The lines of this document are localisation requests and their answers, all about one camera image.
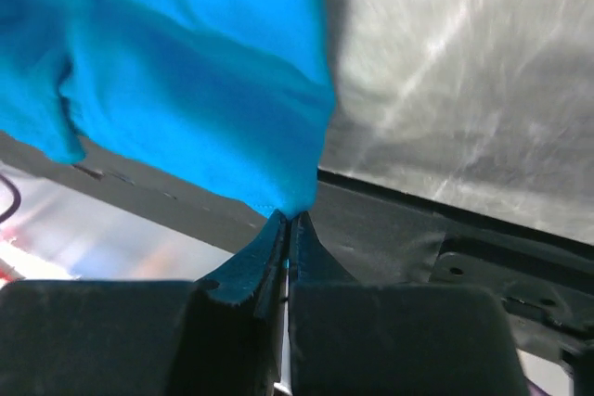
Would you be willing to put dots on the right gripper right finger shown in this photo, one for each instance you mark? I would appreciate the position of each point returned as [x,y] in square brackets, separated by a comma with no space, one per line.
[349,338]

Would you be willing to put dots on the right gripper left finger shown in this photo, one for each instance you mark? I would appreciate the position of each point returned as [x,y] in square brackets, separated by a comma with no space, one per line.
[218,335]

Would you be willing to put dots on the teal t shirt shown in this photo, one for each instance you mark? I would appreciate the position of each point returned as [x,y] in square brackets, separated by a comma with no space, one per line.
[233,96]

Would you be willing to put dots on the black base beam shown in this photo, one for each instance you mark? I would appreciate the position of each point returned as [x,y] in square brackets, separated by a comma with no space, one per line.
[114,218]

